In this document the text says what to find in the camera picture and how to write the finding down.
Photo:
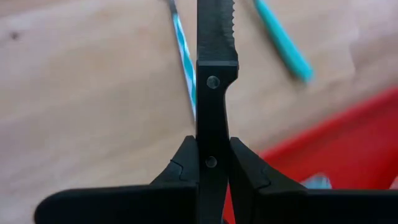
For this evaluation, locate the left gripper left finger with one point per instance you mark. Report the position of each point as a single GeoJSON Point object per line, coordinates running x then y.
{"type": "Point", "coordinates": [140, 205]}

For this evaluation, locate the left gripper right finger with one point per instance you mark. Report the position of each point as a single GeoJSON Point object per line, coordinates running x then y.
{"type": "Point", "coordinates": [295, 208]}

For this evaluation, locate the teal cloth napkin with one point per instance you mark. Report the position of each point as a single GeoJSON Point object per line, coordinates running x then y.
{"type": "Point", "coordinates": [317, 183]}

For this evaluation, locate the black serrated knife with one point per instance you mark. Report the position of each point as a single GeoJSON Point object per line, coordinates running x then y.
{"type": "Point", "coordinates": [214, 93]}

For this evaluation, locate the red plastic tray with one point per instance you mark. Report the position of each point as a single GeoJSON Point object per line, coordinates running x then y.
{"type": "Point", "coordinates": [357, 140]}

